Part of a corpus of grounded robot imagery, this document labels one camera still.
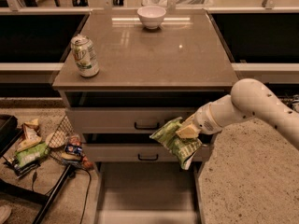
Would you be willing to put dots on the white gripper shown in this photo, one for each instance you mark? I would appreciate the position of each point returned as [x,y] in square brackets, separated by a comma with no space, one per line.
[203,119]

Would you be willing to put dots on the green jalapeno chip bag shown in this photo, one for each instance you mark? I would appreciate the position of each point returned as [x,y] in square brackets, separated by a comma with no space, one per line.
[183,149]

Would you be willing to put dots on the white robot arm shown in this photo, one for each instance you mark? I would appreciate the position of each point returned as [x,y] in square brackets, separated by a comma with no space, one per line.
[249,98]

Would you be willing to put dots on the grey drawer cabinet with counter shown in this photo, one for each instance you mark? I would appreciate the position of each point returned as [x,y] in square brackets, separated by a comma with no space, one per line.
[180,64]

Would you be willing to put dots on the top grey drawer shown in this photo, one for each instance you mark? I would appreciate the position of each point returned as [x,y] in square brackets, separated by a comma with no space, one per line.
[123,120]

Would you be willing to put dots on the bottom open grey drawer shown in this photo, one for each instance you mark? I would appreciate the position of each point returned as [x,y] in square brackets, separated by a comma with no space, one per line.
[148,193]

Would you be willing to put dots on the middle grey drawer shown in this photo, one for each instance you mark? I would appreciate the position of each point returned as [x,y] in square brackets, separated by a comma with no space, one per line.
[127,152]

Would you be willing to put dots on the tan chip bag on floor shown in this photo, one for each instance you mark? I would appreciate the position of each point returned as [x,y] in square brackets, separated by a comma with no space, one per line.
[31,135]

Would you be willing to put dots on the green snack bag on floor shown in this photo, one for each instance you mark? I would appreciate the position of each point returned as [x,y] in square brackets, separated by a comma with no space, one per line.
[31,154]

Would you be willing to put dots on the blue snack packet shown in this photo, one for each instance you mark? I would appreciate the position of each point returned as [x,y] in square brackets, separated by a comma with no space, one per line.
[73,150]

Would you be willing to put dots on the white ceramic bowl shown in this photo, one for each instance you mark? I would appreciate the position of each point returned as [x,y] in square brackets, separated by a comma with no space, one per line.
[151,16]

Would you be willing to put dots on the green white soda can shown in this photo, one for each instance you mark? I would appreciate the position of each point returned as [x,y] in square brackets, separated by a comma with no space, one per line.
[84,56]

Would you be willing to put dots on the black wire basket right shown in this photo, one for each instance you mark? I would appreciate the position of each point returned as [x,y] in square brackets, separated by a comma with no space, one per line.
[292,102]

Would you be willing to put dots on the black wire basket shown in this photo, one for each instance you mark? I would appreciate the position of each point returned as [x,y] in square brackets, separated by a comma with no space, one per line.
[58,140]
[292,102]

